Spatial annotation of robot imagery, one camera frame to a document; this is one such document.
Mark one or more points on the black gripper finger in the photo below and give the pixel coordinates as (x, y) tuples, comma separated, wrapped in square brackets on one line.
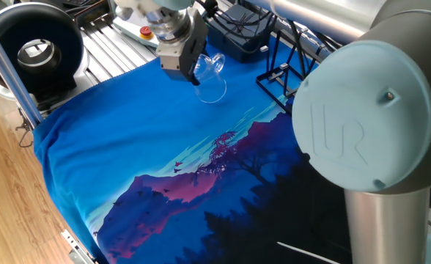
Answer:
[(194, 77)]

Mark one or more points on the silver Schunk gripper body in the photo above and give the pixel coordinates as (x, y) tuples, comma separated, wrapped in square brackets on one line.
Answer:
[(173, 58)]

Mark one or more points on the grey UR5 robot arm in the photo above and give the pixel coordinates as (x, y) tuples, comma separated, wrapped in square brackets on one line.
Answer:
[(362, 117)]

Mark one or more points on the white teach pendant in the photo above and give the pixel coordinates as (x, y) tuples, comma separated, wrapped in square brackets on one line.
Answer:
[(131, 31)]

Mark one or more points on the dark blue ribboned gift box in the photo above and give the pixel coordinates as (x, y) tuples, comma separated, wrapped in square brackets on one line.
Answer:
[(237, 44)]

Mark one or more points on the blue landscape print cloth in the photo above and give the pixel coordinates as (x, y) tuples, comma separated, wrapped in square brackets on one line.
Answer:
[(109, 128)]

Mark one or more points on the silver metal bar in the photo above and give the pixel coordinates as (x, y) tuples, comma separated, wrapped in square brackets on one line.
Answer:
[(10, 73)]

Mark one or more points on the metal table bracket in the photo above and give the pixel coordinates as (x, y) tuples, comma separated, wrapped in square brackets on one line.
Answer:
[(74, 249)]

